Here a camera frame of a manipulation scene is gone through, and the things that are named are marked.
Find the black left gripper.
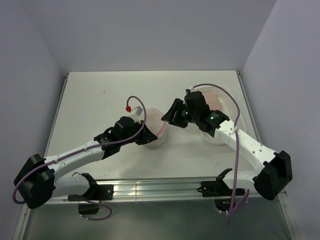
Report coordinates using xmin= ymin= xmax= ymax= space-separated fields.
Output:
xmin=119 ymin=119 xmax=157 ymax=146

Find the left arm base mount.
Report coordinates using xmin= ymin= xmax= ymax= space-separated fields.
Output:
xmin=67 ymin=184 xmax=114 ymax=216

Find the white mesh laundry bag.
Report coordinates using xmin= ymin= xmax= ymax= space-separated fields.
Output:
xmin=145 ymin=108 xmax=167 ymax=148

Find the white perforated plastic basket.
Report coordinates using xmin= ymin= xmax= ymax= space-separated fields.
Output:
xmin=192 ymin=85 xmax=248 ymax=146

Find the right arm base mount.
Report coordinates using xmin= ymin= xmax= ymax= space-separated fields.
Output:
xmin=197 ymin=176 xmax=233 ymax=212

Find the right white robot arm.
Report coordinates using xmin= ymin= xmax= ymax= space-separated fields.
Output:
xmin=161 ymin=91 xmax=293 ymax=201

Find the aluminium rail frame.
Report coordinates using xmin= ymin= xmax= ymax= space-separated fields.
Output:
xmin=13 ymin=70 xmax=300 ymax=240

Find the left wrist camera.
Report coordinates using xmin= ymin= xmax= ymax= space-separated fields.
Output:
xmin=128 ymin=106 xmax=143 ymax=124

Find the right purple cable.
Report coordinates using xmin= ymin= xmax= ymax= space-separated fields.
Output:
xmin=189 ymin=83 xmax=251 ymax=226

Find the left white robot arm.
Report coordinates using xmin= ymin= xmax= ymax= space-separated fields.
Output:
xmin=12 ymin=115 xmax=159 ymax=209

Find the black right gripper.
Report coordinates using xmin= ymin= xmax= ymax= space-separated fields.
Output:
xmin=160 ymin=98 xmax=199 ymax=129

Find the pink bra in basket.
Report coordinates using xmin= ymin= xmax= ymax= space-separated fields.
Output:
xmin=203 ymin=92 xmax=222 ymax=111

